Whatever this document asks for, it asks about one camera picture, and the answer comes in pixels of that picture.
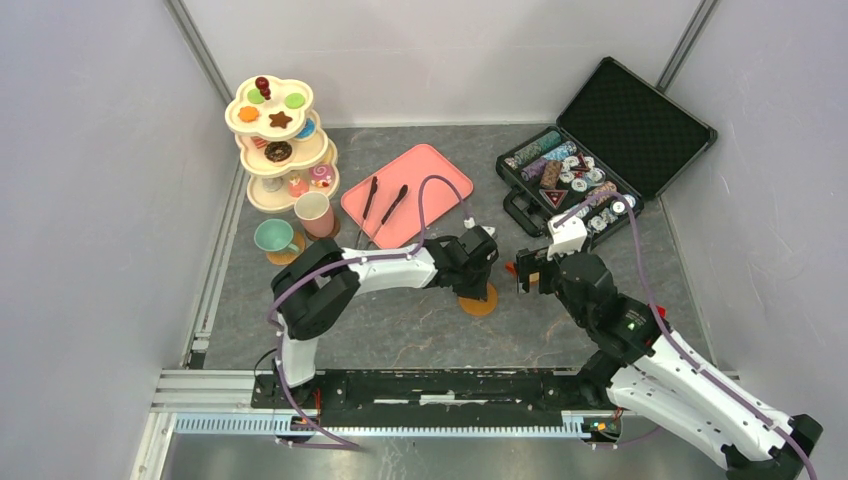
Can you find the small orange cup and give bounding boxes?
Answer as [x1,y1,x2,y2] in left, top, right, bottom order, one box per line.
[505,261,539,285]

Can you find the orange round coaster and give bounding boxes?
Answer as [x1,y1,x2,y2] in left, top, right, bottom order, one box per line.
[458,283,498,317]

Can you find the black metal food tongs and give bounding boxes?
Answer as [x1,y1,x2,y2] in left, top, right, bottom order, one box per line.
[353,175,410,261]

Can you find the dark brown round coaster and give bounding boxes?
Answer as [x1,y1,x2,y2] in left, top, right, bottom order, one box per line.
[305,217,341,242]

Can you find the pink mug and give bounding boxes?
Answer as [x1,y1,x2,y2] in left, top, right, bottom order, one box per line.
[294,191,335,236]

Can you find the pink swirl cake toy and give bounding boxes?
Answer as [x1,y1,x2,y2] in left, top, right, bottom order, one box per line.
[309,164,336,188]

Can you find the woven tan round coaster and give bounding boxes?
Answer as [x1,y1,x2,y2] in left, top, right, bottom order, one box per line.
[266,231,306,266]

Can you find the small pink cupcake toy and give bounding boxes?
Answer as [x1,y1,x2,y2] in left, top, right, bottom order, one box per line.
[287,175,310,198]

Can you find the teal green cup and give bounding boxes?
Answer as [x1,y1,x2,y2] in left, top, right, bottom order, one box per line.
[253,219,301,254]

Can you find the blue donut toy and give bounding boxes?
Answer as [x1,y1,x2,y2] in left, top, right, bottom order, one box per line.
[294,118,317,141]

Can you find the white cupcake toy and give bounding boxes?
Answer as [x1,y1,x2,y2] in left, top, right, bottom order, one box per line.
[261,177,284,192]

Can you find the chocolate donut toy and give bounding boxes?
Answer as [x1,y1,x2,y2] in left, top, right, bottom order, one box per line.
[264,141,293,163]

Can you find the brown star cookie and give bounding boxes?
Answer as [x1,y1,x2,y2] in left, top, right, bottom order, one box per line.
[269,110,293,129]

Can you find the green round cookie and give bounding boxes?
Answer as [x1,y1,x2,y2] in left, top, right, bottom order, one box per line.
[284,92,307,109]
[246,88,265,105]

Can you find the pink slice cake toy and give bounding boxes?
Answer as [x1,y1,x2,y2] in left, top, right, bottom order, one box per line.
[251,136,269,150]

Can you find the orange flower cookie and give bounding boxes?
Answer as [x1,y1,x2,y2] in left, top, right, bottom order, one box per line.
[237,106,261,123]

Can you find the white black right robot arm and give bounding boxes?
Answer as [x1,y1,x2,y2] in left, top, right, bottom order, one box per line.
[514,249,823,479]

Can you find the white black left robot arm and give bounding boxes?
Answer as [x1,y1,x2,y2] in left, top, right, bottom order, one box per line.
[268,226,499,408]

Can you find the pink serving tray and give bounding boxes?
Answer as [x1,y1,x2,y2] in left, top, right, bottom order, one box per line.
[341,144,474,249]

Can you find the black poker chip case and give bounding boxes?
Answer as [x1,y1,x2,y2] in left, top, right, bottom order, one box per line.
[495,57,718,248]

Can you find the cream three-tier dessert stand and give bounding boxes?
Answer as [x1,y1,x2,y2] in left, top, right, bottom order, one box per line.
[224,75,340,214]

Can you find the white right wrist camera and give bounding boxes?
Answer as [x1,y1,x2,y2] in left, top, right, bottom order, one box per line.
[546,214,588,260]

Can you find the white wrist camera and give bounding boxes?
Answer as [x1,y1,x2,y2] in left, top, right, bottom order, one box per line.
[546,214,588,260]
[463,217,497,240]

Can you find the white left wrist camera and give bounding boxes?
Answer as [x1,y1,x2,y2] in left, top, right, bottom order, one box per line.
[463,217,497,240]

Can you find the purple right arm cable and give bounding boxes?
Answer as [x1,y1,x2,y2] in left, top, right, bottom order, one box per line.
[553,192,819,480]

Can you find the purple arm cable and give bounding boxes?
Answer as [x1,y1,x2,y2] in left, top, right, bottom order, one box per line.
[266,174,475,452]
[553,192,819,480]

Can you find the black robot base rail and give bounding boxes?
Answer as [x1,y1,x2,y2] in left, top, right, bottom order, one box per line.
[251,368,623,445]

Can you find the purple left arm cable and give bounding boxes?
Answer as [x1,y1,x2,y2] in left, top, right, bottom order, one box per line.
[266,174,475,452]

